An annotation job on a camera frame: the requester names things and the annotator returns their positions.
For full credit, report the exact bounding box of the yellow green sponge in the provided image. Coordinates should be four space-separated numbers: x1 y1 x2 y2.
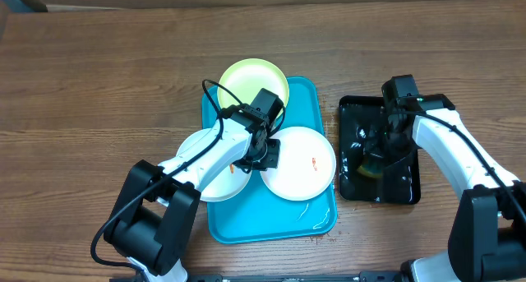
356 157 384 178

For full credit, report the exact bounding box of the white plate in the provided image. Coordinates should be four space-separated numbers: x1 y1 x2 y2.
261 127 336 201
176 129 251 202

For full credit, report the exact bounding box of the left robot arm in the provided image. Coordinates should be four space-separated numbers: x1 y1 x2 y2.
94 89 285 281

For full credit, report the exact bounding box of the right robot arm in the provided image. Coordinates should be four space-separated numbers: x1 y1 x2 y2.
357 75 525 282

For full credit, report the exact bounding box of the black water tray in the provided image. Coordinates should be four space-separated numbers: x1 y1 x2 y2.
338 95 421 205

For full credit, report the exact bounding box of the blue plastic tray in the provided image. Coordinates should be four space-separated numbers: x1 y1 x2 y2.
207 76 337 244

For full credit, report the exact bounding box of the light green plate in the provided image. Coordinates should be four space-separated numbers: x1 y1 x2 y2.
219 58 289 106

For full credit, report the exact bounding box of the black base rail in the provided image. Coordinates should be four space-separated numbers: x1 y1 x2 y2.
188 270 409 282

